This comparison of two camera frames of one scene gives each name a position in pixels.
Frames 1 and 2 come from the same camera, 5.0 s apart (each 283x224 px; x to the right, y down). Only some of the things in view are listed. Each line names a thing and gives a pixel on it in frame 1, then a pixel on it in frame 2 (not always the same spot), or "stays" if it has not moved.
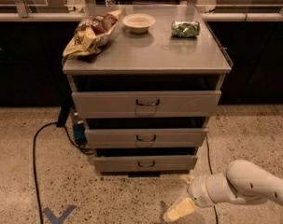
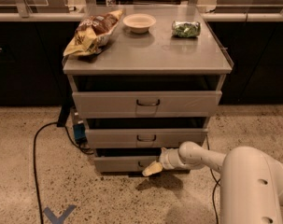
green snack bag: (185, 28) stays
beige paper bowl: (138, 22) stays
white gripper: (198, 190) to (168, 159)
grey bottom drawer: (146, 163) stays
